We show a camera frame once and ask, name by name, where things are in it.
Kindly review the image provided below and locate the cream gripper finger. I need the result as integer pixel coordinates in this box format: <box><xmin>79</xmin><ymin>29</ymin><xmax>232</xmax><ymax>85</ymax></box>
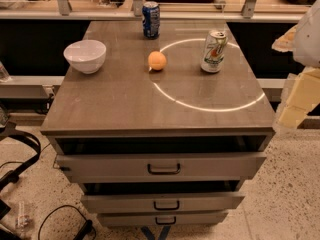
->
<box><xmin>271</xmin><ymin>26</ymin><xmax>297</xmax><ymax>52</ymax></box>
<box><xmin>277</xmin><ymin>67</ymin><xmax>320</xmax><ymax>129</ymax></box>

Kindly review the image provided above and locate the green white 7up can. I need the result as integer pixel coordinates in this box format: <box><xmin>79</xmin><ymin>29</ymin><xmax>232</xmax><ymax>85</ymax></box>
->
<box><xmin>201</xmin><ymin>30</ymin><xmax>228</xmax><ymax>73</ymax></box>

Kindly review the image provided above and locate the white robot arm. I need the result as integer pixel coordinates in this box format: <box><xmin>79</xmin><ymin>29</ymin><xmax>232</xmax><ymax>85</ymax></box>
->
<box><xmin>272</xmin><ymin>0</ymin><xmax>320</xmax><ymax>128</ymax></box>

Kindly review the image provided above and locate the blue pepsi can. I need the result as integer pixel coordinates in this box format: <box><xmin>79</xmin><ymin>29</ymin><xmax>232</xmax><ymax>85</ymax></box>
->
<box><xmin>142</xmin><ymin>1</ymin><xmax>160</xmax><ymax>39</ymax></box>

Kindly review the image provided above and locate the white ceramic bowl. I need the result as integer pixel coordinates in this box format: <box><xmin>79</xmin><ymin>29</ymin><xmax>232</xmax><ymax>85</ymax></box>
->
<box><xmin>63</xmin><ymin>40</ymin><xmax>106</xmax><ymax>74</ymax></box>

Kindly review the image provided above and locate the orange fruit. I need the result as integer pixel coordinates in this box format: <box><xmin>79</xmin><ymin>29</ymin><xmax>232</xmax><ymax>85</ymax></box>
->
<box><xmin>148</xmin><ymin>51</ymin><xmax>167</xmax><ymax>70</ymax></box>

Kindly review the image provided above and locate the grey drawer cabinet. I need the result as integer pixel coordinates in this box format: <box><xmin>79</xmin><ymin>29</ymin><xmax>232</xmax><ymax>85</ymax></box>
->
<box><xmin>39</xmin><ymin>19</ymin><xmax>277</xmax><ymax>228</ymax></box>

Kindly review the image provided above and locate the top grey drawer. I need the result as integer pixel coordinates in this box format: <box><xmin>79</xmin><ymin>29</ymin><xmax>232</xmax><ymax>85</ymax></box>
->
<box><xmin>57</xmin><ymin>152</ymin><xmax>266</xmax><ymax>183</ymax></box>

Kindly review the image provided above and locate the grey drawer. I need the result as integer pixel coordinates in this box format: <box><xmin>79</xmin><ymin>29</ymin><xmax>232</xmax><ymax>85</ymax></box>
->
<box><xmin>57</xmin><ymin>152</ymin><xmax>266</xmax><ymax>183</ymax></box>
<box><xmin>97</xmin><ymin>211</ymin><xmax>227</xmax><ymax>227</ymax></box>
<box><xmin>81</xmin><ymin>192</ymin><xmax>244</xmax><ymax>213</ymax></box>

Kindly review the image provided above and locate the bottom grey drawer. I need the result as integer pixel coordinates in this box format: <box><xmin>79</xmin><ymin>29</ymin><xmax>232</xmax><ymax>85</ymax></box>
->
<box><xmin>97</xmin><ymin>211</ymin><xmax>227</xmax><ymax>227</ymax></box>

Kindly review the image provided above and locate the middle grey drawer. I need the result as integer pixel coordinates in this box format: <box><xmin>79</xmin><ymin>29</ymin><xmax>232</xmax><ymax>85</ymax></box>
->
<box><xmin>81</xmin><ymin>192</ymin><xmax>244</xmax><ymax>213</ymax></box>

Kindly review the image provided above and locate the black chair base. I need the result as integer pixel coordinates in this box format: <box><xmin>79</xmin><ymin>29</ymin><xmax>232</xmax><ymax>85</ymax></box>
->
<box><xmin>0</xmin><ymin>120</ymin><xmax>42</xmax><ymax>192</ymax></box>

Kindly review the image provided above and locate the clear plastic bottle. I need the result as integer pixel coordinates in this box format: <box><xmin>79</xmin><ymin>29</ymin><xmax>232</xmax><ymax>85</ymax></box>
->
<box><xmin>16</xmin><ymin>201</ymin><xmax>29</xmax><ymax>229</ymax></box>

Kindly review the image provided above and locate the black cable on floor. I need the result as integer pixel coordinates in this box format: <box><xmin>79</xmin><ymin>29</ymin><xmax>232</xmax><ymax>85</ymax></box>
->
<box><xmin>37</xmin><ymin>204</ymin><xmax>97</xmax><ymax>240</ymax></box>

